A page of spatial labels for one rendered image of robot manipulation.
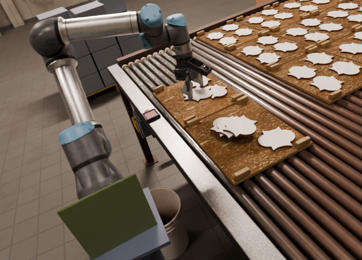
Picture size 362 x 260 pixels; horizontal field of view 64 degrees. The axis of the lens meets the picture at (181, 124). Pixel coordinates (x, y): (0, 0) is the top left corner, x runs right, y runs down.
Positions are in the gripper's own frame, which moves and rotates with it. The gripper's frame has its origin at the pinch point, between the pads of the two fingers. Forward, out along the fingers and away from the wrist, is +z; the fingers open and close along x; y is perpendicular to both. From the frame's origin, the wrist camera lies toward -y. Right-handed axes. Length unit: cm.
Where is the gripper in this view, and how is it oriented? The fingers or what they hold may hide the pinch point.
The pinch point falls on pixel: (197, 94)
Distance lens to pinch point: 132.3
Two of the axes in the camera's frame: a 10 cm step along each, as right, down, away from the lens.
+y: -8.2, -1.3, 5.6
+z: 2.3, 8.1, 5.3
